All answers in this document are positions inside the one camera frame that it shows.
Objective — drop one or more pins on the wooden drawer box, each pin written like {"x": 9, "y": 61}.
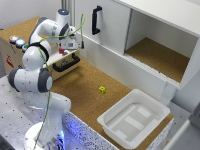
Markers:
{"x": 20, "y": 28}

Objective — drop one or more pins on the yellow block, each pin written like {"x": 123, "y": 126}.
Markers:
{"x": 102, "y": 89}

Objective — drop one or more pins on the white cabinet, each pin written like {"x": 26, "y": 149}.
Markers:
{"x": 146, "y": 76}

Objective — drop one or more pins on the white plastic box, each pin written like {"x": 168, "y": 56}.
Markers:
{"x": 133, "y": 120}

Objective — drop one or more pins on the white sliding door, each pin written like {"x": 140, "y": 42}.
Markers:
{"x": 113, "y": 23}

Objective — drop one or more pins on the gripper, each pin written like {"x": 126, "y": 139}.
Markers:
{"x": 70, "y": 42}

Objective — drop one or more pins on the wooden drawer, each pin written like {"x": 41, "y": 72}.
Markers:
{"x": 66, "y": 73}

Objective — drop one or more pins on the green button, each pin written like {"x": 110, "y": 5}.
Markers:
{"x": 24, "y": 47}

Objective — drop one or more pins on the blue button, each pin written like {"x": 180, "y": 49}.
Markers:
{"x": 20, "y": 42}

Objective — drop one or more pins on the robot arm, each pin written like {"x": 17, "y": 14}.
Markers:
{"x": 31, "y": 78}

